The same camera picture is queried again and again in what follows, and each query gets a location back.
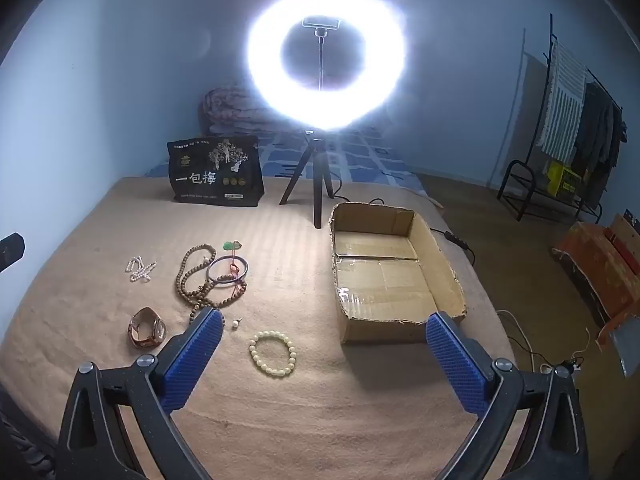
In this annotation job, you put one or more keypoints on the white pearl strand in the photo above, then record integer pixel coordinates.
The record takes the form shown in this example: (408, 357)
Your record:
(139, 270)

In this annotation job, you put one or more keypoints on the white power strip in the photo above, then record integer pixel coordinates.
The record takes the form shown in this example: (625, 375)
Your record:
(560, 367)

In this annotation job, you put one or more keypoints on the dark blue bangle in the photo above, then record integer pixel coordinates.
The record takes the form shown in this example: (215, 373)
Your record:
(209, 273)

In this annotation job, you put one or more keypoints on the phone clamp holder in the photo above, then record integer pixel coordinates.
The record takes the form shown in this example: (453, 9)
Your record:
(321, 23)

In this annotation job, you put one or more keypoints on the yellow box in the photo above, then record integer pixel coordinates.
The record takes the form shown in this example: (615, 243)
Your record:
(562, 180)

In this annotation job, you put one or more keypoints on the striped towel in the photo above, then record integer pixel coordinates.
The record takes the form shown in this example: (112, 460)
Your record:
(565, 100)

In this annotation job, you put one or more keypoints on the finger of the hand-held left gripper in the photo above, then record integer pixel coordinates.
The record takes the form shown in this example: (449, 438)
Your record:
(10, 251)

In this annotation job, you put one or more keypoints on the black clothes rack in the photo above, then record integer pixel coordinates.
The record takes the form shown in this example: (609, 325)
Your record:
(510, 180)

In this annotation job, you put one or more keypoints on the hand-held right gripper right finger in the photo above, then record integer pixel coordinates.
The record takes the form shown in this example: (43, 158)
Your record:
(455, 360)

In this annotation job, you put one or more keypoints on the green jade pendant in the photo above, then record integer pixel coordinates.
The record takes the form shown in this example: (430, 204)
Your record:
(229, 246)

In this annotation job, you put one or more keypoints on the black printed bag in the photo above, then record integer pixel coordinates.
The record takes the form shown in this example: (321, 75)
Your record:
(215, 180)

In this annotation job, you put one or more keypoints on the black tripod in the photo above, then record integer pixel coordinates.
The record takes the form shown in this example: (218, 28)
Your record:
(317, 180)

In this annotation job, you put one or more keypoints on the pearl earring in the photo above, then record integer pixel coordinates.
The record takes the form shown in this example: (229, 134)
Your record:
(234, 324)

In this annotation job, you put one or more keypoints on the folded floral quilt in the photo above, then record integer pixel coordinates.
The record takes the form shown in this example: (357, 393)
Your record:
(225, 110)

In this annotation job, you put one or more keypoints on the dark hanging clothes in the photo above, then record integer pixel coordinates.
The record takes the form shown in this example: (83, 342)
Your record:
(597, 130)

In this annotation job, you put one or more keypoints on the dark patterned cloth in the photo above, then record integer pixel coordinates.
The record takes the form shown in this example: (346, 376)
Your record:
(20, 435)

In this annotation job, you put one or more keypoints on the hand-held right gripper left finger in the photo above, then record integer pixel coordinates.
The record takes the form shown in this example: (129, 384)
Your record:
(192, 360)

